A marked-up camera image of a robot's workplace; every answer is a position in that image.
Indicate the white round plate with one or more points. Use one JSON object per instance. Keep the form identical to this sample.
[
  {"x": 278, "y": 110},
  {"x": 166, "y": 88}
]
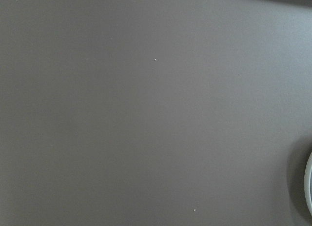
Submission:
[{"x": 308, "y": 183}]

